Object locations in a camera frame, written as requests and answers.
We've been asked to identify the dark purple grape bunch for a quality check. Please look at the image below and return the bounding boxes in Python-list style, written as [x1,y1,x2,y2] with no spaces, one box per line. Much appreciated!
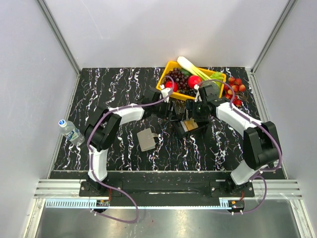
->
[163,68,196,97]

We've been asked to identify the black plastic card box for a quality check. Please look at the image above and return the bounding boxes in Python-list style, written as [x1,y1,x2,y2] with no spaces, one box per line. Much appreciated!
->
[172,119,209,138]

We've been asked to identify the red apple left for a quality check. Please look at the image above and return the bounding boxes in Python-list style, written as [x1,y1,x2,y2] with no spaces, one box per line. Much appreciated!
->
[164,81,178,92]

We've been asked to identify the yellow plastic bin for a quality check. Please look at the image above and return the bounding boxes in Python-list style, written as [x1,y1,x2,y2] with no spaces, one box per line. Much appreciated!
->
[156,61,226,101]

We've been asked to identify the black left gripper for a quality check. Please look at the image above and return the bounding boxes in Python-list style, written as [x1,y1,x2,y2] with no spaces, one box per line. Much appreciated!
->
[152,98,178,121]

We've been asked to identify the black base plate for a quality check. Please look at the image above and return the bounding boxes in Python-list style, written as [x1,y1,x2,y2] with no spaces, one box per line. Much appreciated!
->
[79,172,255,208]

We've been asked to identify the aluminium frame rail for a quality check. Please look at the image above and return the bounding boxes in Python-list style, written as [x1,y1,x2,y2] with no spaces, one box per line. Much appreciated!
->
[36,0,81,72]

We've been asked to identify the clear plastic water bottle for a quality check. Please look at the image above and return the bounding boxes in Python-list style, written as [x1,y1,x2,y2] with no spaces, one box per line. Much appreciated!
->
[58,119,85,147]

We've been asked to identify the green melon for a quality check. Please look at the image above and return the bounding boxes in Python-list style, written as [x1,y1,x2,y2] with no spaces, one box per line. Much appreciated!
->
[200,81,220,98]

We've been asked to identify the red apple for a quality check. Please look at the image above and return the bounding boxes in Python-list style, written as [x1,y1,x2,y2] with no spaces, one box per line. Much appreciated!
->
[187,75,202,89]
[164,81,178,92]

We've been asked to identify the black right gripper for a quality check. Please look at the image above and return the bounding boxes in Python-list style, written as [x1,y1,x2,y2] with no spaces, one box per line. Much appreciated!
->
[182,99,208,123]

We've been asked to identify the red apple right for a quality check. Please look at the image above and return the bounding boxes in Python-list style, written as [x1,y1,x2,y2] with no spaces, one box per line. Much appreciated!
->
[187,75,202,89]

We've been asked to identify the red lychee bunch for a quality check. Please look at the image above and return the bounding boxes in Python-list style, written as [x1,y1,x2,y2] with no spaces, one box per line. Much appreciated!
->
[223,77,247,108]

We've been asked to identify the green lettuce leaf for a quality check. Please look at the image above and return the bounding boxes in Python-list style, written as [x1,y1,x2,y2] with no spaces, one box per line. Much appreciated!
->
[210,72,223,87]

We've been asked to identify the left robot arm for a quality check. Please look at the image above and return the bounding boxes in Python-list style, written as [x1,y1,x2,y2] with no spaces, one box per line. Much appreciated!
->
[85,88,178,196]

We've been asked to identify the beige leather card holder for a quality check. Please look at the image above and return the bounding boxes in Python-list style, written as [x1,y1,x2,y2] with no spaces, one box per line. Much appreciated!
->
[137,128,158,152]

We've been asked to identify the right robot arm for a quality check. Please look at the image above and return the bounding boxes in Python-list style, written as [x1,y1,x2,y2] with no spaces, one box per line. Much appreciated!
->
[186,83,282,196]

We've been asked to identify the white green leek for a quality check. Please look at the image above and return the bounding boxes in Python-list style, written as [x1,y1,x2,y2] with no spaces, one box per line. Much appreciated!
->
[177,56,211,81]

